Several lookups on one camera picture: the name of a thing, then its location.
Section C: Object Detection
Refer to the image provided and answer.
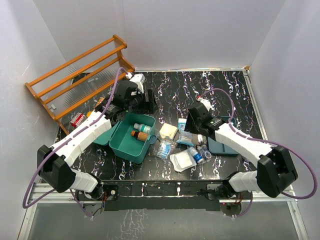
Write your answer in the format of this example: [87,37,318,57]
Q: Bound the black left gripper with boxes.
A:
[125,88,158,115]

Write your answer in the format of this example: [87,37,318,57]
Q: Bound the blue white swab bag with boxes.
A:
[176,132,194,147]

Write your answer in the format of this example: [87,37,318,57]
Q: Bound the white bottle green label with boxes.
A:
[133,123,152,134]

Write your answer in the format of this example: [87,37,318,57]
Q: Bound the beige gauze roll pack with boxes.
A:
[159,123,178,140]

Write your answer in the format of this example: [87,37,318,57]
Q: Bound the brown bottle orange label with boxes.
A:
[131,130,149,142]

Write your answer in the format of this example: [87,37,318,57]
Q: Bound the teal plastic medicine box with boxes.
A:
[94,113,157,164]

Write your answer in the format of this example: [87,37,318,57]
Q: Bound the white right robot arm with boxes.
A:
[184,102,298,199]

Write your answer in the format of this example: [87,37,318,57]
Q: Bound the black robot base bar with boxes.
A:
[75,180,251,211]

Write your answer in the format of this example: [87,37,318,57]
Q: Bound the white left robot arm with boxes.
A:
[36,79,158,200]

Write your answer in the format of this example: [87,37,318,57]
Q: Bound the orange medicine box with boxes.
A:
[95,97,105,107]

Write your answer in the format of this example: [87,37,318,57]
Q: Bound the red white medicine box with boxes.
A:
[70,112,86,128]

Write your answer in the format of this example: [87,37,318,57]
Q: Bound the white blue flat sachet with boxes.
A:
[178,118,187,133]

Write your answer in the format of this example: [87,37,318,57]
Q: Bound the clear bag small items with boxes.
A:
[196,143,212,161]

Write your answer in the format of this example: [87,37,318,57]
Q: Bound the dark teal tray insert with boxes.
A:
[206,116,240,157]

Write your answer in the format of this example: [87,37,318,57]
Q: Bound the white bottle blue label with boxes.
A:
[188,146,204,164]

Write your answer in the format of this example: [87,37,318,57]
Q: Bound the clear bag blue items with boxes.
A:
[156,139,177,160]

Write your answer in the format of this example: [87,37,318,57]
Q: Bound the white square gauze pack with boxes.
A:
[169,149,196,173]

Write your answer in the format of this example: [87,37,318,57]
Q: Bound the orange wooden shelf rack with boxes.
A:
[25,34,135,134]

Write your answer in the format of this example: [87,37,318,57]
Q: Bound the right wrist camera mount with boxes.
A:
[197,96,212,111]

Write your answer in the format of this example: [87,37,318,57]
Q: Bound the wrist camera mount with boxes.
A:
[197,96,212,111]
[125,72,146,93]

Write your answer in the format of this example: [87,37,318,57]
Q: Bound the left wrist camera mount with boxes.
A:
[125,72,146,93]

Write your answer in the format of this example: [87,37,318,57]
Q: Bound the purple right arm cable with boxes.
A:
[198,88,316,218]

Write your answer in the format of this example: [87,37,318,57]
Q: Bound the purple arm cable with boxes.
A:
[198,88,316,218]
[22,66,131,210]

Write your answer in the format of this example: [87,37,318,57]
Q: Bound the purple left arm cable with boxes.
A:
[22,66,131,210]

